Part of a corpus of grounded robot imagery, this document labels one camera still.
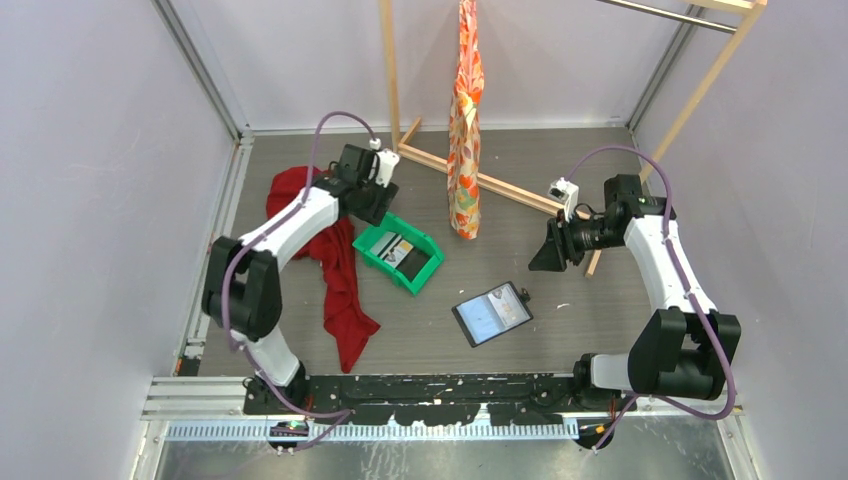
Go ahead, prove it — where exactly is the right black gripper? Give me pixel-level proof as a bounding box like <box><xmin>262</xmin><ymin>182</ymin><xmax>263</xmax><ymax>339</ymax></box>
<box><xmin>530</xmin><ymin>208</ymin><xmax>626</xmax><ymax>272</ymax></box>

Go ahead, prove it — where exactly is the green plastic bin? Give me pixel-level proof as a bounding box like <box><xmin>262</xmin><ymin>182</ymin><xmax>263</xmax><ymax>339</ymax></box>
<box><xmin>353</xmin><ymin>212</ymin><xmax>445</xmax><ymax>296</ymax></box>

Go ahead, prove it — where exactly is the black card holder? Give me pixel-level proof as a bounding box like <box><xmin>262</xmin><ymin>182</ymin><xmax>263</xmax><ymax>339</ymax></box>
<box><xmin>451</xmin><ymin>281</ymin><xmax>534</xmax><ymax>348</ymax></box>

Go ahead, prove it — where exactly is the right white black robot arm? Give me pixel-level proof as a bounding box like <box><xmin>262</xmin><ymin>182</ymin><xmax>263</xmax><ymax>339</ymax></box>
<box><xmin>529</xmin><ymin>174</ymin><xmax>741</xmax><ymax>411</ymax></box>

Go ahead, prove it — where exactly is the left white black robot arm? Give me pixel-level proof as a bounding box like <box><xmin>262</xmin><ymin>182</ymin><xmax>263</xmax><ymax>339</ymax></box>
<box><xmin>201</xmin><ymin>144</ymin><xmax>400</xmax><ymax>414</ymax></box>

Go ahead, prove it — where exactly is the orange floral tote bag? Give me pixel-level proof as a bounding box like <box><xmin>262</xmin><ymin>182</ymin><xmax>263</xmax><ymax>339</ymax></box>
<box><xmin>447</xmin><ymin>1</ymin><xmax>485</xmax><ymax>240</ymax></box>

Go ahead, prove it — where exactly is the red cloth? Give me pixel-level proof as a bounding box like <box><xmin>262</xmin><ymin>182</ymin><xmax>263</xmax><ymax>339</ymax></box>
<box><xmin>264</xmin><ymin>165</ymin><xmax>383</xmax><ymax>375</ymax></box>

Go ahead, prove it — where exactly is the wooden clothes rack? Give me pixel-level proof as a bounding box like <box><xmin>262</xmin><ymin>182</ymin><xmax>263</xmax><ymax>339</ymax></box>
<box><xmin>369</xmin><ymin>0</ymin><xmax>770</xmax><ymax>278</ymax></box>

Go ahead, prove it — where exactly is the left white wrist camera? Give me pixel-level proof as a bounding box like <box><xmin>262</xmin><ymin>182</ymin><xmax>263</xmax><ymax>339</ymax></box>
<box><xmin>374</xmin><ymin>149</ymin><xmax>400</xmax><ymax>187</ymax></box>

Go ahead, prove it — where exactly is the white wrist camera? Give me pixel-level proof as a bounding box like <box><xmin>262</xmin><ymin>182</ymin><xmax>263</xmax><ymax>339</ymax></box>
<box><xmin>548</xmin><ymin>177</ymin><xmax>580</xmax><ymax>222</ymax></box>
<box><xmin>374</xmin><ymin>149</ymin><xmax>400</xmax><ymax>187</ymax></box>

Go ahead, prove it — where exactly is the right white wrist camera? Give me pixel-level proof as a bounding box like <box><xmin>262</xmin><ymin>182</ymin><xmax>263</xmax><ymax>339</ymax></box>
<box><xmin>548</xmin><ymin>177</ymin><xmax>580</xmax><ymax>222</ymax></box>

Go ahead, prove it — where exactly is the perforated metal rail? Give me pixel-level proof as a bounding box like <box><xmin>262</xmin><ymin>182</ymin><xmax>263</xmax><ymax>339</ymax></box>
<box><xmin>164</xmin><ymin>418</ymin><xmax>579</xmax><ymax>443</ymax></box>

